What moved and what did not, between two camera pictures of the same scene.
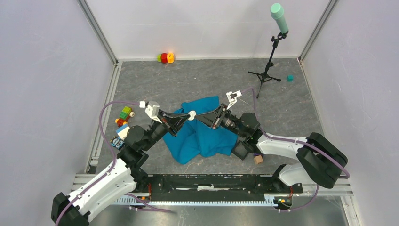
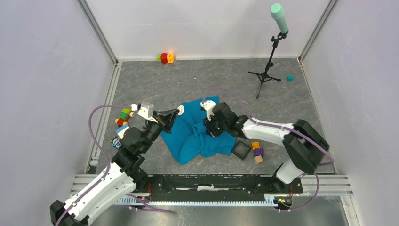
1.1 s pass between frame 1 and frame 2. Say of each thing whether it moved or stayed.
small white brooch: moved
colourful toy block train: stayed
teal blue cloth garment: stayed
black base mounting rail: stayed
